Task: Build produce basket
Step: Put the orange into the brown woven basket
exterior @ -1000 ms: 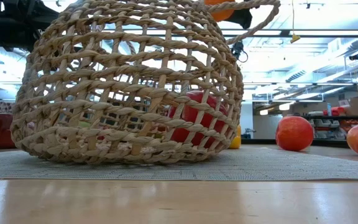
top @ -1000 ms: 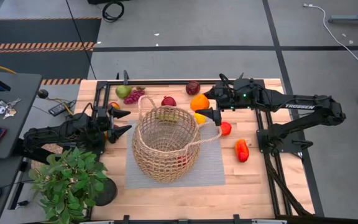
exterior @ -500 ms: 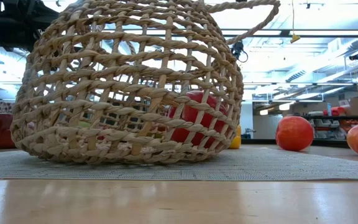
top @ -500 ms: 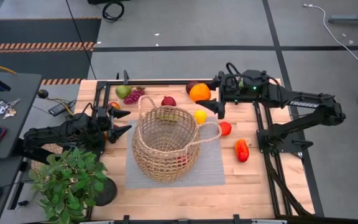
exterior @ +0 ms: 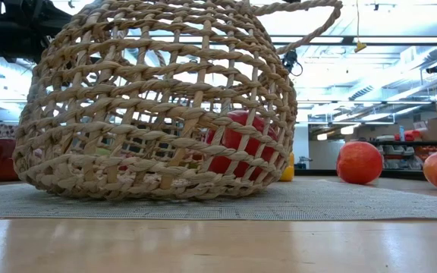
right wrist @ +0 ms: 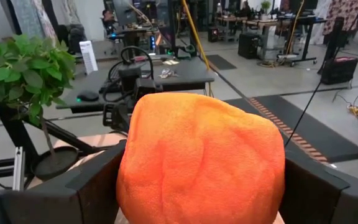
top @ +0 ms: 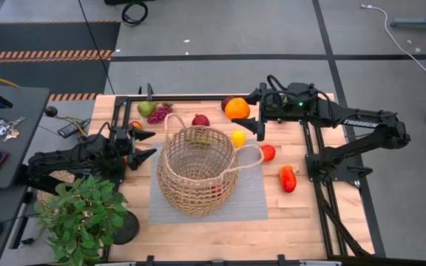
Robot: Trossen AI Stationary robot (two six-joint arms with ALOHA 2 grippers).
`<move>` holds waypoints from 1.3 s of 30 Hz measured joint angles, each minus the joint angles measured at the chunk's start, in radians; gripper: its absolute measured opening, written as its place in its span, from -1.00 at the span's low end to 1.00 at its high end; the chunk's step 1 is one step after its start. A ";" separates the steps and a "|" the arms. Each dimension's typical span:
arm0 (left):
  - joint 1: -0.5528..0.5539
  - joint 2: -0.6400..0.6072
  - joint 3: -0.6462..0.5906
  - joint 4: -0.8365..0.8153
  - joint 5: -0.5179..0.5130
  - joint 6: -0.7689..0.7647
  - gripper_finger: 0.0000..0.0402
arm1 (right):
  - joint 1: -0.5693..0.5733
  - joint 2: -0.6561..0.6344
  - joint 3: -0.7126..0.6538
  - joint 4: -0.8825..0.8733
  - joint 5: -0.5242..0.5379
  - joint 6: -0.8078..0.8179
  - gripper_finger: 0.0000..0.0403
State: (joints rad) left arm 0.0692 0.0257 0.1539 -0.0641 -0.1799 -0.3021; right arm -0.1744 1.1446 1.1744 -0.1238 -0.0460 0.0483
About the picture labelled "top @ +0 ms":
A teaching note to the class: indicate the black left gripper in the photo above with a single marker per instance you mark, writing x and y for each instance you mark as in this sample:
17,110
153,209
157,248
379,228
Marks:
122,146

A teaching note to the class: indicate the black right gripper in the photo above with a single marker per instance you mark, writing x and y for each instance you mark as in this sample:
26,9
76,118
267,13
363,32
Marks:
298,111

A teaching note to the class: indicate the orange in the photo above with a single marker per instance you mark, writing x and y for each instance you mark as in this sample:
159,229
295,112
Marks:
237,109

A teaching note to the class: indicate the red yellow peach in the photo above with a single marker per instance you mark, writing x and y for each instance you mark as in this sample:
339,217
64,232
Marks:
135,124

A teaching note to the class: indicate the yellow lemon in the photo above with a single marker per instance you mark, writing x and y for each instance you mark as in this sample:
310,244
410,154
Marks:
238,139

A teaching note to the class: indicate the dark red apple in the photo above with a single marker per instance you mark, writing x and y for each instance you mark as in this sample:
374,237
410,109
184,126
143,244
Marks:
226,102

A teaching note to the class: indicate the green pear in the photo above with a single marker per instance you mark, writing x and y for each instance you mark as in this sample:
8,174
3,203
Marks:
146,108

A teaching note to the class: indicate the round red tomato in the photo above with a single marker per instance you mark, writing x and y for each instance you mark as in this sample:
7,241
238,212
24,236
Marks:
268,152

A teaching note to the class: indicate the red pomegranate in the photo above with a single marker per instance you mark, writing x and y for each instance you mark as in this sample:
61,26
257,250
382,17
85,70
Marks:
200,120

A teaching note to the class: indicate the long red orange pepper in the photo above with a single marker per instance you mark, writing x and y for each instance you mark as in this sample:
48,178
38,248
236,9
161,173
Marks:
288,179

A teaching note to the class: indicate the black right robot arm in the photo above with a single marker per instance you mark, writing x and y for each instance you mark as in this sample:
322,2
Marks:
364,123

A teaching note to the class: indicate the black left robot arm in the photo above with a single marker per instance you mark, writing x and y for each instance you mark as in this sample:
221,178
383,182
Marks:
57,162

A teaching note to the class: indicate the purple grape bunch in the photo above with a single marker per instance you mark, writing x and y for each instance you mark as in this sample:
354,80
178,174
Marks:
159,114

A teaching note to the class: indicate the black power adapter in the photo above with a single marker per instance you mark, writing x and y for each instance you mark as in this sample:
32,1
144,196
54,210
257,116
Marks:
70,129

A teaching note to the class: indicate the round woven placemat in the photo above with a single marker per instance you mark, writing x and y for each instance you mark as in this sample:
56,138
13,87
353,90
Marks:
63,176

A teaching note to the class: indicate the black plant pot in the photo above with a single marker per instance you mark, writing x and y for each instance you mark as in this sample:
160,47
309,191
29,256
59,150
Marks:
129,229

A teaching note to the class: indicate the grey woven table mat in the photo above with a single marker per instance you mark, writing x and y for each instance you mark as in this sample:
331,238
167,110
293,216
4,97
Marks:
250,199

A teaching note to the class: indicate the green leafy plant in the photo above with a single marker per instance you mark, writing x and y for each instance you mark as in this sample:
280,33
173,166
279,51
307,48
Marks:
80,218

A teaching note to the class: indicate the black round knob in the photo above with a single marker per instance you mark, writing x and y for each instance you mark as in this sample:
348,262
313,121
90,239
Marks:
51,111

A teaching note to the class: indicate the dark grey desk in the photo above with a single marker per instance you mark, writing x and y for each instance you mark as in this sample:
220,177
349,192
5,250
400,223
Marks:
20,111

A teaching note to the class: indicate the key bunch with fob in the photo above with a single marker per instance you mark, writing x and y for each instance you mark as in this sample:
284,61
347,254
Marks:
4,129

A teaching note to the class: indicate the black hazard striped floor mat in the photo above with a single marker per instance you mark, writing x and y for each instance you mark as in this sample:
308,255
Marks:
50,37

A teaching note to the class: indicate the grey desk base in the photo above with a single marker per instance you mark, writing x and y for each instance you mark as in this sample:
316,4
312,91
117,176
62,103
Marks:
420,24

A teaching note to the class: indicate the frame corner clamp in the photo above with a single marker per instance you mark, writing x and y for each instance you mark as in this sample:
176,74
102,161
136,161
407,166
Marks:
149,91

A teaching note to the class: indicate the black aluminium table frame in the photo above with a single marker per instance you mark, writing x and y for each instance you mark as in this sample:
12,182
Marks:
198,97

